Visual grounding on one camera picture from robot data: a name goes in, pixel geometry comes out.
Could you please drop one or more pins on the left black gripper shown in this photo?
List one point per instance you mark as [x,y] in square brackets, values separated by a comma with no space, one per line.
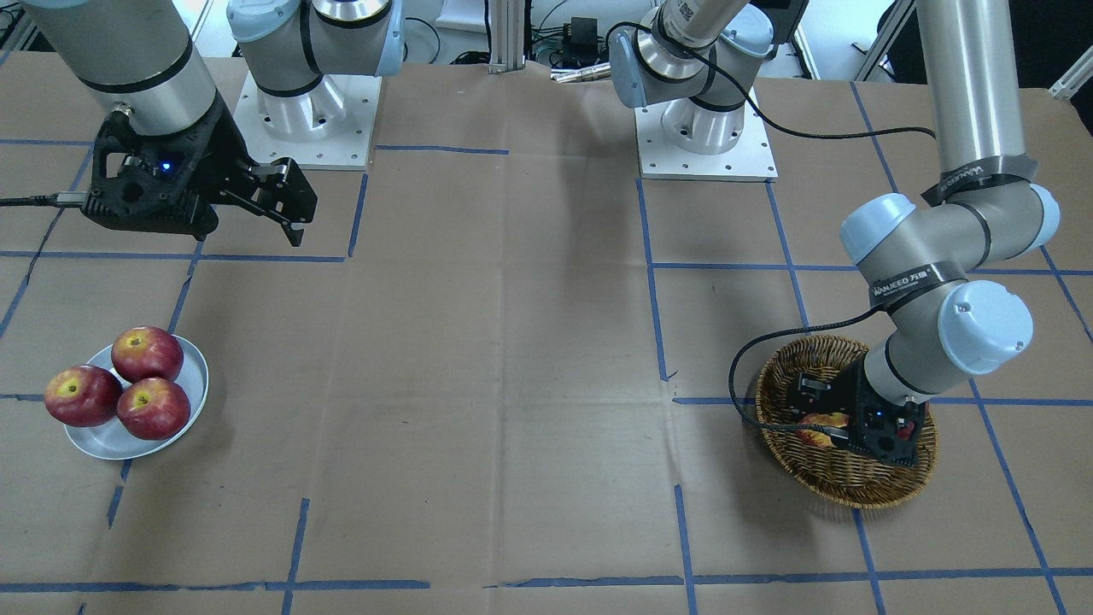
[844,391]

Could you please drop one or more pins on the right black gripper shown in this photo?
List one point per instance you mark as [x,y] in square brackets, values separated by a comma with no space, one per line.
[217,159]

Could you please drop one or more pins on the yellow-red apple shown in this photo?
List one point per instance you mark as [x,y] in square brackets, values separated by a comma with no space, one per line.
[817,438]

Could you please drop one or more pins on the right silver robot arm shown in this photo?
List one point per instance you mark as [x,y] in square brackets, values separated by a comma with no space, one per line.
[141,53]

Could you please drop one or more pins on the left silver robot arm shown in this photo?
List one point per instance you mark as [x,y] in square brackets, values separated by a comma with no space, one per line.
[700,58]

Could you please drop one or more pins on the round wicker basket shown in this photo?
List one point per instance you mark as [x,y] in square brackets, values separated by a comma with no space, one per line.
[842,476]

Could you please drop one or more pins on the dark red apple in basket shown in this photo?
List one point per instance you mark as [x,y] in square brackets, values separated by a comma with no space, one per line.
[911,415]

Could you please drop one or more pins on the red apple on plate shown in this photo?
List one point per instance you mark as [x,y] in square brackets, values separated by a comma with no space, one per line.
[154,409]
[147,352]
[83,396]

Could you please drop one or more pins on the light blue plate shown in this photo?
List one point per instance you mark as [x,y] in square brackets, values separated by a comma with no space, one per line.
[112,441]

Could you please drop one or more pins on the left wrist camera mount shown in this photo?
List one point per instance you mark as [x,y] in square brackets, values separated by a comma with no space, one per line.
[878,436]

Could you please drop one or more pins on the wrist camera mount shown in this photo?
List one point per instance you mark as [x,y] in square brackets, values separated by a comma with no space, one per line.
[878,436]
[143,183]

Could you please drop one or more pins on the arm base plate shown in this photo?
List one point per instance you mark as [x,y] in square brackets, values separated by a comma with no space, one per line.
[337,128]
[743,145]

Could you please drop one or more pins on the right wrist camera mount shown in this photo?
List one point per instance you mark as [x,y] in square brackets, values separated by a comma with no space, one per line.
[143,183]

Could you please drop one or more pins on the aluminium frame post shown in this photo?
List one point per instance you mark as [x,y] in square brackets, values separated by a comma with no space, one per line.
[507,32]

